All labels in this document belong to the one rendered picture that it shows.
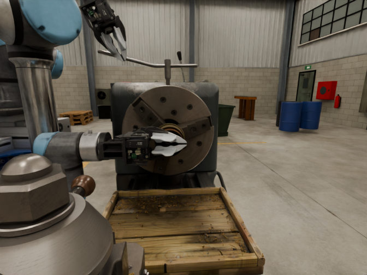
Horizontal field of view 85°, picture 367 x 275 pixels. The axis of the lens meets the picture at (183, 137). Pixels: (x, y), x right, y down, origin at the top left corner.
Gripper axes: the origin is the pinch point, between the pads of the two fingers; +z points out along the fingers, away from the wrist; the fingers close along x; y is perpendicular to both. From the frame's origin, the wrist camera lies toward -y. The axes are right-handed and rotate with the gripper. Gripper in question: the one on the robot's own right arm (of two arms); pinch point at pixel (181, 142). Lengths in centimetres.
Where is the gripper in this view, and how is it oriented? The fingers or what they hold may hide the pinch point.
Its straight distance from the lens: 54.5
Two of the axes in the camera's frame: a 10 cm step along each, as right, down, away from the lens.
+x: 0.0, -9.7, -2.2
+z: 10.0, -0.1, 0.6
